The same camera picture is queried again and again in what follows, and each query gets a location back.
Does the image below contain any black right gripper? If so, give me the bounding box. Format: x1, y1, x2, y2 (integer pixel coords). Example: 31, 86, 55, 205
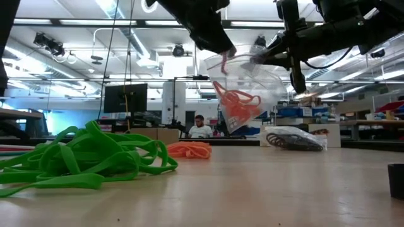
263, 0, 320, 95

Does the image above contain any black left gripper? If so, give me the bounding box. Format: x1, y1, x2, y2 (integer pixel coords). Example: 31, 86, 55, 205
146, 0, 237, 59

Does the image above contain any clear plastic zip bag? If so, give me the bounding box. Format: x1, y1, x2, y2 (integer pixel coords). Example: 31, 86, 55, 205
203, 44, 288, 135
260, 125, 328, 153

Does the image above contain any orange rubber bands bunch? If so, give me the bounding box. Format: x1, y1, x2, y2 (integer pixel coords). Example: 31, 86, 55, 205
212, 80, 263, 124

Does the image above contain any black rubber bands bunch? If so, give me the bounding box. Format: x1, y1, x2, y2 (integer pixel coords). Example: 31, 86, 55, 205
266, 132, 324, 151

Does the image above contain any green rubber bands pile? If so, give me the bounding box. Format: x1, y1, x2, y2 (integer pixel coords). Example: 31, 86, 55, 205
0, 119, 179, 199

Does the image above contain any blue storage bin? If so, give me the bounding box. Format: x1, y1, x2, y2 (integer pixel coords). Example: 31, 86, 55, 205
277, 107, 329, 118
235, 125, 262, 137

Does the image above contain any black beam with light strips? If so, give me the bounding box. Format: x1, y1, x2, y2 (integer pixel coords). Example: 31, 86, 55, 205
12, 18, 285, 32

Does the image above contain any person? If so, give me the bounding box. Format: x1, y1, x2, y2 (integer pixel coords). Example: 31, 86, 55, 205
188, 114, 214, 139

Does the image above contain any black computer monitor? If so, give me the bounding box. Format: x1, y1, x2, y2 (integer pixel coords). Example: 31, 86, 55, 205
103, 83, 148, 114

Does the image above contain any brown cardboard box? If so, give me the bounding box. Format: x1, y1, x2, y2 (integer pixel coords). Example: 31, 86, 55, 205
129, 127, 180, 144

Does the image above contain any wooden workbench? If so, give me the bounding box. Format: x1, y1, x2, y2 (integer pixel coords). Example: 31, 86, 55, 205
340, 119, 404, 141

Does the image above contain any red object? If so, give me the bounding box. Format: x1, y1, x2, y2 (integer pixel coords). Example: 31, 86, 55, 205
375, 100, 404, 114

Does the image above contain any black object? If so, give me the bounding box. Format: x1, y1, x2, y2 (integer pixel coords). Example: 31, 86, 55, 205
387, 163, 404, 200

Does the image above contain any wooden desk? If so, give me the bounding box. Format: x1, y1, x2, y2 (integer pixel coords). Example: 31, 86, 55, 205
0, 108, 49, 141

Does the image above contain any round black ceiling camera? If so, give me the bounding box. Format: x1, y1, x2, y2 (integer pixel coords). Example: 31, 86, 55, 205
172, 44, 186, 59

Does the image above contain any thin black rig frame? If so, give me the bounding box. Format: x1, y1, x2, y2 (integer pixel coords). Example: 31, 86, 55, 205
172, 75, 211, 131

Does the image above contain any white ring light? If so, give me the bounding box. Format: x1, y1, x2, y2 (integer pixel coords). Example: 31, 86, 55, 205
141, 0, 158, 15

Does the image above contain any black hanging cable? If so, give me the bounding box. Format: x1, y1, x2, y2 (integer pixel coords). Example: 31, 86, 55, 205
96, 0, 120, 122

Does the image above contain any red cable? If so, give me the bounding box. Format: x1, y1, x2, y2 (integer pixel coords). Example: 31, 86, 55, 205
0, 146, 36, 153

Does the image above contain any blue cable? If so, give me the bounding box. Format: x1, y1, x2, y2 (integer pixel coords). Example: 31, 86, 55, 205
0, 151, 32, 158

